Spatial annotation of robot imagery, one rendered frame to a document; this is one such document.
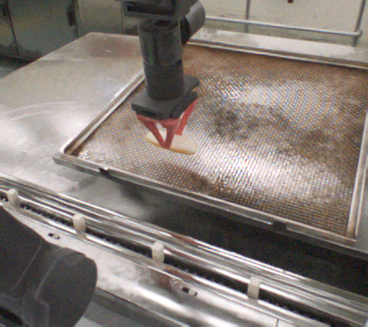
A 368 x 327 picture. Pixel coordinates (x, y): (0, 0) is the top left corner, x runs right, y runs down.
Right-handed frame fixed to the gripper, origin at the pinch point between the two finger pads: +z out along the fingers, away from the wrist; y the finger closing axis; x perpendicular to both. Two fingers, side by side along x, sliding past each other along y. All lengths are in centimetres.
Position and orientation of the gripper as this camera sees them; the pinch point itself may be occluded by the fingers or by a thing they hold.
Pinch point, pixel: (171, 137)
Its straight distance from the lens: 62.6
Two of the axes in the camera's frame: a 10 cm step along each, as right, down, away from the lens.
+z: 0.7, 7.7, 6.4
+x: -8.7, -2.7, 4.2
